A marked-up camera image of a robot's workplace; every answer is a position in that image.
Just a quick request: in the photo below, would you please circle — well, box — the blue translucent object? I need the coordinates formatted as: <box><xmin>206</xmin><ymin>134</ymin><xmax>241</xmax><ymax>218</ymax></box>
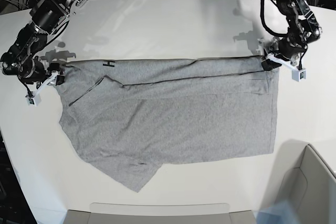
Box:
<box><xmin>255</xmin><ymin>200</ymin><xmax>300</xmax><ymax>224</ymax></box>

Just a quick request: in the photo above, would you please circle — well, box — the grey T-shirt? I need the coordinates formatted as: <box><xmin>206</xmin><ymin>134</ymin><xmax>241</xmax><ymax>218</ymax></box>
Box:
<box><xmin>56</xmin><ymin>57</ymin><xmax>279</xmax><ymax>192</ymax></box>

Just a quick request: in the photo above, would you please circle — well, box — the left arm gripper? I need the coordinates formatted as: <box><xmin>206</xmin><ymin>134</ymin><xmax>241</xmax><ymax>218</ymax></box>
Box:
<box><xmin>259</xmin><ymin>37</ymin><xmax>305</xmax><ymax>71</ymax></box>

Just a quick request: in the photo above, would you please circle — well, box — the beige storage bin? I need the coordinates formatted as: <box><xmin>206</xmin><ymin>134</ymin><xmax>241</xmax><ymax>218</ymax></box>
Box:
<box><xmin>276</xmin><ymin>145</ymin><xmax>335</xmax><ymax>223</ymax></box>

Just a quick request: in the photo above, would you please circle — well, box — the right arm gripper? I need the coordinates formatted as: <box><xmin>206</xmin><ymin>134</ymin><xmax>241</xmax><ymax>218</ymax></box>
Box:
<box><xmin>25</xmin><ymin>62</ymin><xmax>65</xmax><ymax>95</ymax></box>

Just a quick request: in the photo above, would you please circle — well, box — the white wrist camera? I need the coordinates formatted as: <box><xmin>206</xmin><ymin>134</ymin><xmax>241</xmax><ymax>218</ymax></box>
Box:
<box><xmin>291</xmin><ymin>68</ymin><xmax>307</xmax><ymax>82</ymax></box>
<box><xmin>26</xmin><ymin>94</ymin><xmax>41</xmax><ymax>106</ymax></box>

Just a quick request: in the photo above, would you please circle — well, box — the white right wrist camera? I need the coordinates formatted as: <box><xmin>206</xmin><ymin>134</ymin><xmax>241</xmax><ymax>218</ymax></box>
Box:
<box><xmin>26</xmin><ymin>94</ymin><xmax>41</xmax><ymax>106</ymax></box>

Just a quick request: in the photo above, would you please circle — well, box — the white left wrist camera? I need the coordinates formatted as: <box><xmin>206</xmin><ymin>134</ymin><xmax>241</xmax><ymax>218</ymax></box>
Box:
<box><xmin>291</xmin><ymin>68</ymin><xmax>307</xmax><ymax>82</ymax></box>

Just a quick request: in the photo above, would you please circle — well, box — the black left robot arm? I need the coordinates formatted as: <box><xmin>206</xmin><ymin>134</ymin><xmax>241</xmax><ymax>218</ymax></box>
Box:
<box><xmin>260</xmin><ymin>0</ymin><xmax>322</xmax><ymax>71</ymax></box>

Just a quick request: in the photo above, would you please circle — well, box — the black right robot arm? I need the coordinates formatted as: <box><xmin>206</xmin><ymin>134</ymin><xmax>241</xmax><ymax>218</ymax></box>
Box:
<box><xmin>1</xmin><ymin>0</ymin><xmax>87</xmax><ymax>87</ymax></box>

